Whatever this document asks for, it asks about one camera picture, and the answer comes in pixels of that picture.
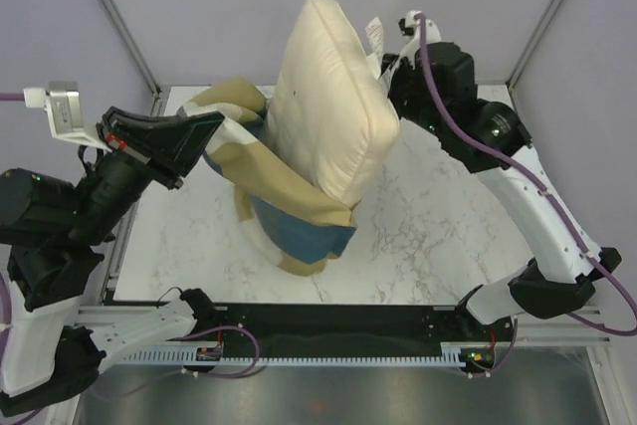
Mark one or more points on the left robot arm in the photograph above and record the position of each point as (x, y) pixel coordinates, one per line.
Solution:
(53, 228)

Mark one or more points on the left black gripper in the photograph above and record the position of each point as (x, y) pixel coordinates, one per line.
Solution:
(173, 142)

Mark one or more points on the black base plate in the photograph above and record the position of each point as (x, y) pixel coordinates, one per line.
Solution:
(354, 331)

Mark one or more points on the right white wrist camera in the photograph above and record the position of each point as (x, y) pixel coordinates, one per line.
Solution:
(414, 26)

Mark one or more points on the left aluminium frame post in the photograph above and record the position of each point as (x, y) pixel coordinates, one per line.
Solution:
(122, 31)

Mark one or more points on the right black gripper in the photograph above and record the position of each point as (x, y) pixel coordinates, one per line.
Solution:
(403, 67)

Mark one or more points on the cream bear print pillow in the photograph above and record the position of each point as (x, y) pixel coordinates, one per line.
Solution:
(329, 119)

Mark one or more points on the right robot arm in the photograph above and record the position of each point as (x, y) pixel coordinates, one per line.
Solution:
(490, 140)

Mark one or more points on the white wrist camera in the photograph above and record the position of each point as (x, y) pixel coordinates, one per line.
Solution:
(61, 102)
(414, 26)

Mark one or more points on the white slotted cable duct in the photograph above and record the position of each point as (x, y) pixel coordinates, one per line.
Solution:
(181, 355)

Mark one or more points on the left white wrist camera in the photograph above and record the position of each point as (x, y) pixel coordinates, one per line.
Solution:
(61, 102)

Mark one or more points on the aluminium frame post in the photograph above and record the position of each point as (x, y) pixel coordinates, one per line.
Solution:
(538, 33)
(122, 31)

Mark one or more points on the blue beige checked pillowcase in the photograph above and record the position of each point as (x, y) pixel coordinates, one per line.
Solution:
(289, 221)

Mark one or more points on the right aluminium frame post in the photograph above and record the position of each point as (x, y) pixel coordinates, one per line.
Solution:
(538, 33)

